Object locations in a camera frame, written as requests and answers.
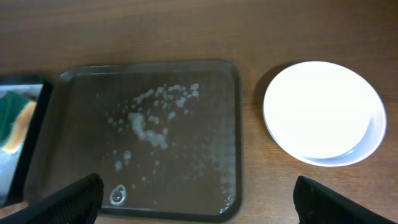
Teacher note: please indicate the small grey soapy tray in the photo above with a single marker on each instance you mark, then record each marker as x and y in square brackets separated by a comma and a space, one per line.
[14, 167]

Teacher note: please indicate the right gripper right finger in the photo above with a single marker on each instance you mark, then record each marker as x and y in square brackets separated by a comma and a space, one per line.
[316, 203]

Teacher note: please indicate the large brown tray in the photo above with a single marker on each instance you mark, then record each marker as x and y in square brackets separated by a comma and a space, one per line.
[165, 138]

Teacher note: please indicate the green yellow sponge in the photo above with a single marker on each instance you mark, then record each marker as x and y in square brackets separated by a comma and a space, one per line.
[16, 114]

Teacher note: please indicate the pink plate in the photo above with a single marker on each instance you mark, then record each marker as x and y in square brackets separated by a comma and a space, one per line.
[324, 114]

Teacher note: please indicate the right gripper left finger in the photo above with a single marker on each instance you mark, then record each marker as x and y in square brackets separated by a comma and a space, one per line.
[76, 203]

